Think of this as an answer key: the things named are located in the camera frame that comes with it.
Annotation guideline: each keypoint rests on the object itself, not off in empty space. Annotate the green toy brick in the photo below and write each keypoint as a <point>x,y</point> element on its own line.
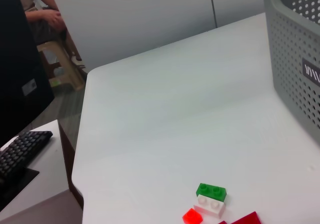
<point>211,190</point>

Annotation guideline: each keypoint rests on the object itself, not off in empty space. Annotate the white toy brick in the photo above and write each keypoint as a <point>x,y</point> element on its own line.
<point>208,206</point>

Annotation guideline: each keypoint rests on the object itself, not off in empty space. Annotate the grey perforated storage basket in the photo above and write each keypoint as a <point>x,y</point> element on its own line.
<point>287,58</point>

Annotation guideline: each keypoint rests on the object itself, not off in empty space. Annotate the wooden stool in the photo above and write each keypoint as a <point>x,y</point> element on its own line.
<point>62,63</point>

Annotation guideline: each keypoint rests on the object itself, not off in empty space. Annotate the small red toy brick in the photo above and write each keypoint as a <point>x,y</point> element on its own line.
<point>192,217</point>

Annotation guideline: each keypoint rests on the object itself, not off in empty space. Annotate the white side desk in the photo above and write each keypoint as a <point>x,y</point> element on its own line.
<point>50,179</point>

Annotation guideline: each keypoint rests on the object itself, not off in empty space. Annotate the dark red long toy brick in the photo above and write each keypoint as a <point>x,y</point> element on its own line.
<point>245,219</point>

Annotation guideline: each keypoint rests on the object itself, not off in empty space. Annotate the black keyboard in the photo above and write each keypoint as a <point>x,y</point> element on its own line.
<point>22,148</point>

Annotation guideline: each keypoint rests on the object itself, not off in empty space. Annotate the black computer case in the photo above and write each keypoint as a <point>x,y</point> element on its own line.
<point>17,71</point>

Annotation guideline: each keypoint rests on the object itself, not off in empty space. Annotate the seated person in background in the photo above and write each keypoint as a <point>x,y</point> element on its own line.
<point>42,16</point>

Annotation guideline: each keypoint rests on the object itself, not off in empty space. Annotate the black flat stand base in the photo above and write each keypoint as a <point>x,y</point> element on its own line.
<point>20,181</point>

